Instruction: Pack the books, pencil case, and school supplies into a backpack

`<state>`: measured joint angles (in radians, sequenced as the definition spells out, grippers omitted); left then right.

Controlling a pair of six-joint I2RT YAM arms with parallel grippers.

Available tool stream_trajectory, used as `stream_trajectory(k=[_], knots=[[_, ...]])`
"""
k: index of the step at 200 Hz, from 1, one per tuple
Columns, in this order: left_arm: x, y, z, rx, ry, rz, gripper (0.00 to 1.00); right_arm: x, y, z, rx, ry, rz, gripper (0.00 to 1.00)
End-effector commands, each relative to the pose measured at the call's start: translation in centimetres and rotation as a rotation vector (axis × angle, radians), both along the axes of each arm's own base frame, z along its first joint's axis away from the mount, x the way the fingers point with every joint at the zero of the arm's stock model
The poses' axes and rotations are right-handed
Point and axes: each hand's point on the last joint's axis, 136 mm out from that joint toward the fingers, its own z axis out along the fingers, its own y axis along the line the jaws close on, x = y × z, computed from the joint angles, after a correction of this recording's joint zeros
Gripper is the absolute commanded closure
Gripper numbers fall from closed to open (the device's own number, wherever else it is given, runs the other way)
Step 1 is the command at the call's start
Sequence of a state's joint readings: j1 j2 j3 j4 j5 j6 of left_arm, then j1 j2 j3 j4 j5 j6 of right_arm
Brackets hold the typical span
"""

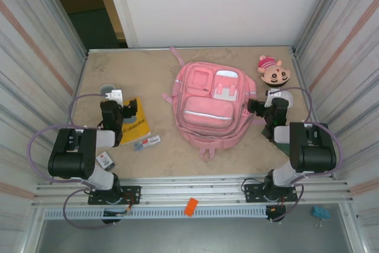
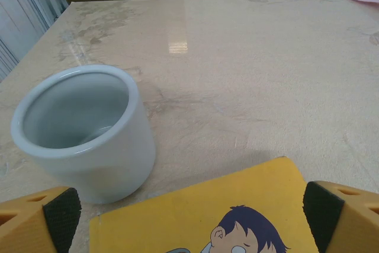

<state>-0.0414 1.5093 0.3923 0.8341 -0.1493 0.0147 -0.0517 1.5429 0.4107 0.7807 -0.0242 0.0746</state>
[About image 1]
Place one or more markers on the yellow paperback book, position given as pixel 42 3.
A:
pixel 136 128

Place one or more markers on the small white tube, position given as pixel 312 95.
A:
pixel 147 142

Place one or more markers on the pink school backpack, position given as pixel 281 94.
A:
pixel 207 110

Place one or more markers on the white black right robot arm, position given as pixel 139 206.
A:
pixel 314 152

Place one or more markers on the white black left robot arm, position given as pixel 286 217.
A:
pixel 71 158

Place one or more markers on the black white card pack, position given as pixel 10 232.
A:
pixel 105 161

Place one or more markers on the grey plastic cup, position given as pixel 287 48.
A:
pixel 105 89

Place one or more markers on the plush doll with pink hat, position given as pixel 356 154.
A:
pixel 276 75

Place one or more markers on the black round clamp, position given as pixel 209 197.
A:
pixel 111 221
pixel 271 214

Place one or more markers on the tan wooden door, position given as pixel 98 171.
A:
pixel 109 4

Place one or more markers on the blue binder clip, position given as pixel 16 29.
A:
pixel 320 212

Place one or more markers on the orange plastic block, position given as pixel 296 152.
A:
pixel 191 207

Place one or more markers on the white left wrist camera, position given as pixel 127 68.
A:
pixel 115 94

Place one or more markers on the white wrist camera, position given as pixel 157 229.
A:
pixel 274 93
pixel 115 94

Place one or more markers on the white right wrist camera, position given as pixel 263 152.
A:
pixel 274 93

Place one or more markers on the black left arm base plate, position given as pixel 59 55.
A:
pixel 133 190

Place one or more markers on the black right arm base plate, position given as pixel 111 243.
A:
pixel 251 190

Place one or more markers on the aluminium mounting rail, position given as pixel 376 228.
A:
pixel 192 189

